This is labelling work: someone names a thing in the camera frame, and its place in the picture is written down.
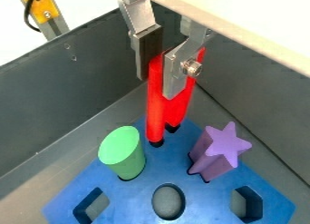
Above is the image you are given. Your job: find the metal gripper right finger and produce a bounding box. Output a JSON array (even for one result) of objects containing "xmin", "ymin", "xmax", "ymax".
[{"xmin": 163, "ymin": 16, "xmax": 212, "ymax": 100}]

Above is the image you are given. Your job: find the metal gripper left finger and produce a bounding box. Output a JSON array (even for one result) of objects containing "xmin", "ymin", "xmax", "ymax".
[{"xmin": 118, "ymin": 0, "xmax": 163, "ymax": 81}]

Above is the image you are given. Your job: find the red square-circle object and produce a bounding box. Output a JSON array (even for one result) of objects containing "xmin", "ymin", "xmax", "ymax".
[{"xmin": 146, "ymin": 54, "xmax": 197, "ymax": 147}]

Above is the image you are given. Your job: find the blue foam fixture block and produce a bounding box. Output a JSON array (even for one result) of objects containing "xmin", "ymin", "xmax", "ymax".
[{"xmin": 43, "ymin": 121, "xmax": 296, "ymax": 224}]

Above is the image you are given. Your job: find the purple star-shaped peg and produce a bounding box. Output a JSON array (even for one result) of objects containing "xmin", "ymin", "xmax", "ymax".
[{"xmin": 188, "ymin": 122, "xmax": 253, "ymax": 182}]

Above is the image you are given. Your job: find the green cylinder peg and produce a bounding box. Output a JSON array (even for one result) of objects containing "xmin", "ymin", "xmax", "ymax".
[{"xmin": 98, "ymin": 126, "xmax": 146, "ymax": 180}]

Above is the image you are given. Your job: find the yellow bracket on post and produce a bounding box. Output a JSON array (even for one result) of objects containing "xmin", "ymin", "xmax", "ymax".
[{"xmin": 20, "ymin": 0, "xmax": 70, "ymax": 40}]

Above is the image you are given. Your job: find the black cable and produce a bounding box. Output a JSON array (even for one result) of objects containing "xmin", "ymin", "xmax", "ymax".
[{"xmin": 23, "ymin": 0, "xmax": 43, "ymax": 33}]

